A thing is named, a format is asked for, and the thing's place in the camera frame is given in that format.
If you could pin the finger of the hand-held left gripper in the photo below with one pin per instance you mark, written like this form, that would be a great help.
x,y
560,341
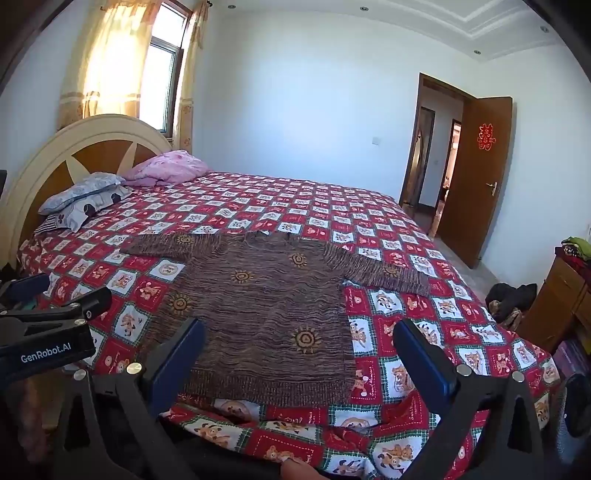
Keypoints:
x,y
27,286
92,302

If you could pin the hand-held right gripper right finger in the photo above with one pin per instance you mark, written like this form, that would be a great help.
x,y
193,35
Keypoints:
x,y
420,362

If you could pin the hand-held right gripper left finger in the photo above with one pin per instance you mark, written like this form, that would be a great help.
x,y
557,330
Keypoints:
x,y
182,360

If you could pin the brown knitted sweater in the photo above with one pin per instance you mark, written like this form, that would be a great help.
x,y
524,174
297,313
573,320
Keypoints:
x,y
268,314

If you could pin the dark clothes pile on floor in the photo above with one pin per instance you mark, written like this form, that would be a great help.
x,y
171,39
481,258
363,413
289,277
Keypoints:
x,y
512,300

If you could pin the pile of clothes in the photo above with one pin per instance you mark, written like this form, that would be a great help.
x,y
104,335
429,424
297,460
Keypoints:
x,y
577,251

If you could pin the white pillow with dark dots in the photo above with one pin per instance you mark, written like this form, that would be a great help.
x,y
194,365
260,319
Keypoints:
x,y
92,210

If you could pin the grey-blue patterned pillow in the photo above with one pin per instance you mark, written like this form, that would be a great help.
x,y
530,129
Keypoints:
x,y
78,191

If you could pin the red checked printed blanket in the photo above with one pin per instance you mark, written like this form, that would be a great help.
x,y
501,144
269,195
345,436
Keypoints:
x,y
392,221

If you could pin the wooden cabinet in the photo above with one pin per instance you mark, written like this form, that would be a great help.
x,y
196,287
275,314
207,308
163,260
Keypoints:
x,y
558,304

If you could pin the purple box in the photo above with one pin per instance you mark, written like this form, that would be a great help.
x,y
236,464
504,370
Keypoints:
x,y
575,355

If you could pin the pink pillow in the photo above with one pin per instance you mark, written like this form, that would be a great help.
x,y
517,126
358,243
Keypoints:
x,y
166,166

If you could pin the dark round object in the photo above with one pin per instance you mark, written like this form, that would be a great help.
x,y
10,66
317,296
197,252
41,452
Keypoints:
x,y
577,406

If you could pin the cream and wood headboard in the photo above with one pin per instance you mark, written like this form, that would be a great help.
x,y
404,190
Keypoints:
x,y
92,134

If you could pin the brown wooden door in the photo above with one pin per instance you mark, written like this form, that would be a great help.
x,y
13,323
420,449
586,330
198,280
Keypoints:
x,y
475,198

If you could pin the window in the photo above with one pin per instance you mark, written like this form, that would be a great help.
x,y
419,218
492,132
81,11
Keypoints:
x,y
159,83

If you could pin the narrow yellow curtain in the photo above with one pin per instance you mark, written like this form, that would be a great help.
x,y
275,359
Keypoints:
x,y
189,92

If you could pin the wide yellow curtain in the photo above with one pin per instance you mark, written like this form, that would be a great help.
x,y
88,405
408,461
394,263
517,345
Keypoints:
x,y
111,69

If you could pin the red paper door decoration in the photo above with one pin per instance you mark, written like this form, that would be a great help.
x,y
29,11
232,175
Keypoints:
x,y
485,136

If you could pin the brown door frame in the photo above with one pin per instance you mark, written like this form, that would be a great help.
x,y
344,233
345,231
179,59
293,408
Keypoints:
x,y
411,152

